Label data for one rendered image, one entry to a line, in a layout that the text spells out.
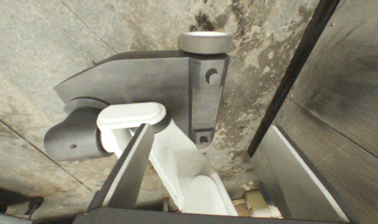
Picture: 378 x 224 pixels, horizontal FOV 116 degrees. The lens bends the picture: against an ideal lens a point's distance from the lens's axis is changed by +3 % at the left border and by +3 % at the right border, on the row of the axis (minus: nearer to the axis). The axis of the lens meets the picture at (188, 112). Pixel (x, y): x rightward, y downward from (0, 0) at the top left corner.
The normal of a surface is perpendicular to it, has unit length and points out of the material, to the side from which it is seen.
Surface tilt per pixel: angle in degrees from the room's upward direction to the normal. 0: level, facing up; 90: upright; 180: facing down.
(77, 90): 0
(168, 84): 0
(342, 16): 89
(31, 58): 0
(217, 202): 90
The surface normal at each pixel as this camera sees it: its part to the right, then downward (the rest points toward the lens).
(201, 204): 0.00, -0.79
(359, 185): -0.99, 0.09
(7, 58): 0.15, 0.61
